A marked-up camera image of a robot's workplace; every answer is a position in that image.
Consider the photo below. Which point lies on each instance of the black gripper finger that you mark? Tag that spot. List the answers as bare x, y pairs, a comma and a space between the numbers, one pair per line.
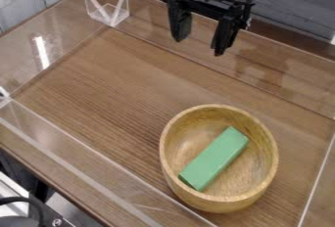
223, 35
179, 20

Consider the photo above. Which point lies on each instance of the green rectangular block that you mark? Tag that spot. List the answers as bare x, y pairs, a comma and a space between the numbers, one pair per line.
213, 159

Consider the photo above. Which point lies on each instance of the brown wooden bowl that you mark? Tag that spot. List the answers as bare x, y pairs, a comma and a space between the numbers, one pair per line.
243, 180

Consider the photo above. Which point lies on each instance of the clear acrylic corner bracket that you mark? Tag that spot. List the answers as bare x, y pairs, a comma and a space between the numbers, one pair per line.
108, 14

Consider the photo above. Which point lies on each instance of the clear acrylic tray wall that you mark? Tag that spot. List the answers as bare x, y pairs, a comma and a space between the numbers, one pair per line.
91, 91

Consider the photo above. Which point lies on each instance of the black metal table bracket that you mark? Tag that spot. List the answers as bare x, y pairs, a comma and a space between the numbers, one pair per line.
59, 213

